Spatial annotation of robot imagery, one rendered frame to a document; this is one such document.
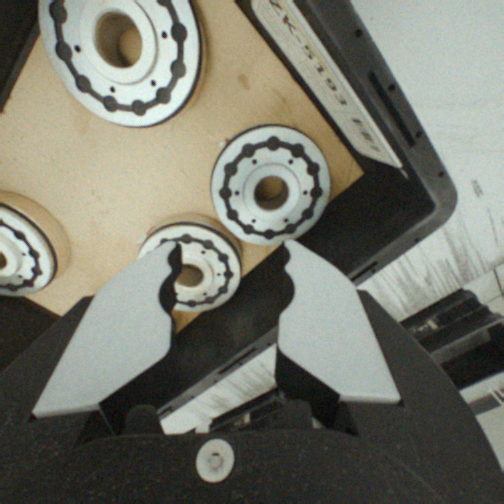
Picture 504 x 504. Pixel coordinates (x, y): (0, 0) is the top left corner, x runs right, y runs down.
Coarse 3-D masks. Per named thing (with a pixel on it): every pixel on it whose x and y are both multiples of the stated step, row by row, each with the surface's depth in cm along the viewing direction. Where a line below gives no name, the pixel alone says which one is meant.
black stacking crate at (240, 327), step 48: (0, 0) 15; (240, 0) 17; (0, 48) 17; (0, 96) 20; (384, 192) 20; (336, 240) 21; (384, 240) 17; (240, 288) 28; (0, 336) 25; (192, 336) 29; (240, 336) 22
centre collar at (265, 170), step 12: (264, 168) 20; (276, 168) 20; (288, 168) 20; (252, 180) 20; (288, 180) 20; (252, 192) 20; (288, 192) 21; (300, 192) 21; (252, 204) 21; (288, 204) 21; (264, 216) 22; (276, 216) 22
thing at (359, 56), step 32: (320, 0) 10; (320, 32) 11; (352, 32) 11; (352, 64) 11; (384, 64) 11; (384, 96) 13; (384, 128) 13; (416, 128) 13; (416, 160) 14; (448, 192) 15; (416, 224) 16; (384, 256) 17; (256, 352) 21; (192, 384) 23; (160, 416) 25
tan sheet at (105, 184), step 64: (192, 0) 17; (128, 64) 19; (256, 64) 19; (0, 128) 20; (64, 128) 21; (128, 128) 21; (192, 128) 21; (320, 128) 22; (64, 192) 23; (128, 192) 24; (192, 192) 24; (256, 192) 24; (128, 256) 27; (256, 256) 28
